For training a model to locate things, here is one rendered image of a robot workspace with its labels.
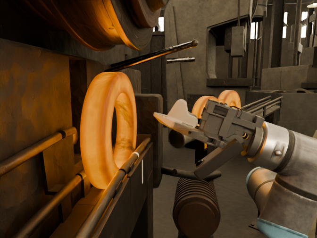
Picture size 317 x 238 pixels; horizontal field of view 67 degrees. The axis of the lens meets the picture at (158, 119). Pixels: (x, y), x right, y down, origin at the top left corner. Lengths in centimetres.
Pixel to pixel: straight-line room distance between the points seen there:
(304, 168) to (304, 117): 209
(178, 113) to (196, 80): 258
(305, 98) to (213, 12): 141
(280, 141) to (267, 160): 4
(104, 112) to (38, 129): 8
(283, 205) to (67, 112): 43
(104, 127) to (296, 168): 36
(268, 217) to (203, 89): 257
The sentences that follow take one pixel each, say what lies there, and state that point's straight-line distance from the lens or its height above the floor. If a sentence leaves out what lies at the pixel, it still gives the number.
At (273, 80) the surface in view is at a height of 88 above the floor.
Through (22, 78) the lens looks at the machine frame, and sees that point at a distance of 30.
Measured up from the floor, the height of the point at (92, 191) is 66.
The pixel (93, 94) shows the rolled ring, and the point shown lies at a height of 81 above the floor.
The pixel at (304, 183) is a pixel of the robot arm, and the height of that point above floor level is 65.
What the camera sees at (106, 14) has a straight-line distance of 31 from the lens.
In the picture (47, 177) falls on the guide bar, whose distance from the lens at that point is 33.
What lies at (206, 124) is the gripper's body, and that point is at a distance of 48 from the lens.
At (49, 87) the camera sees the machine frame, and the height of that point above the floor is 82.
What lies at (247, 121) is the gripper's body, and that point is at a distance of 50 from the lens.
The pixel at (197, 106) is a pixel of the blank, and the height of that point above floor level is 75.
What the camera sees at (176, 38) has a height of 138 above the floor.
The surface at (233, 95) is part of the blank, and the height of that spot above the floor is 78.
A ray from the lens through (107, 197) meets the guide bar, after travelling 28.
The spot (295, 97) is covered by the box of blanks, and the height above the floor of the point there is 70.
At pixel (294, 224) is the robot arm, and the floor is 57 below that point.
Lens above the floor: 83
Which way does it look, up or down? 8 degrees down
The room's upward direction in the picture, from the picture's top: straight up
